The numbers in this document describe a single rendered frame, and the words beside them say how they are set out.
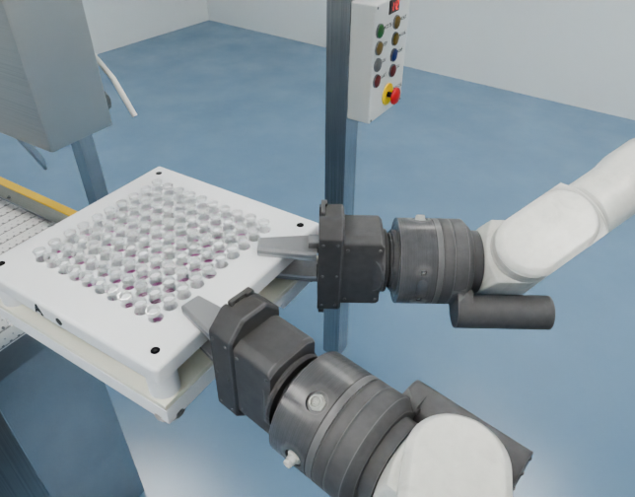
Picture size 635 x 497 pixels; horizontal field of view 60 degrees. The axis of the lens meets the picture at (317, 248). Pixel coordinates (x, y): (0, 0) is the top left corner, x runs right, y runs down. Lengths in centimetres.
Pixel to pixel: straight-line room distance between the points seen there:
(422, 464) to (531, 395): 152
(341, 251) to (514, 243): 16
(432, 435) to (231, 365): 16
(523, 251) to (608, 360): 154
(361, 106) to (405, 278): 81
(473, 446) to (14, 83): 68
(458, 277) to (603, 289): 182
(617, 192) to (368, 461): 39
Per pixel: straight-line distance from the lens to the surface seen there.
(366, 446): 38
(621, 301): 232
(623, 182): 65
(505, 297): 57
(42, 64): 79
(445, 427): 37
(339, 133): 135
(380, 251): 53
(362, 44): 125
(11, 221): 111
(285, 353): 41
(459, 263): 54
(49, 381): 118
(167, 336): 48
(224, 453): 165
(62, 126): 82
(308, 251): 54
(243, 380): 44
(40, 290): 57
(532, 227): 55
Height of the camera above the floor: 138
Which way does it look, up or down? 38 degrees down
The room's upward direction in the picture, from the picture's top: straight up
